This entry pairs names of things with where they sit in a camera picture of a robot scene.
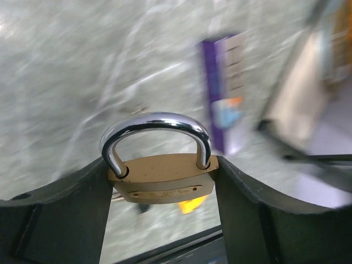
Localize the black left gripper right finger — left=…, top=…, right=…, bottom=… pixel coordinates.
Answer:
left=214, top=157, right=351, bottom=263

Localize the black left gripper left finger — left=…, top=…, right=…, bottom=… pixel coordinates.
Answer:
left=1, top=158, right=112, bottom=263

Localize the white shelf with black frame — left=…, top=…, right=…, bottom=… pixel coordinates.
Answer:
left=258, top=1, right=351, bottom=166

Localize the brass padlock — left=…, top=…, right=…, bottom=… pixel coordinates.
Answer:
left=100, top=112, right=219, bottom=204

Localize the yellow padlock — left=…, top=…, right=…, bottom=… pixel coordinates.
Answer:
left=178, top=195, right=207, bottom=215

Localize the purple white toothpaste box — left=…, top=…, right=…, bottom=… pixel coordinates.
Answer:
left=199, top=31, right=245, bottom=155

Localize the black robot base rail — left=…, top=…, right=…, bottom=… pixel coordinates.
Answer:
left=120, top=225, right=228, bottom=264

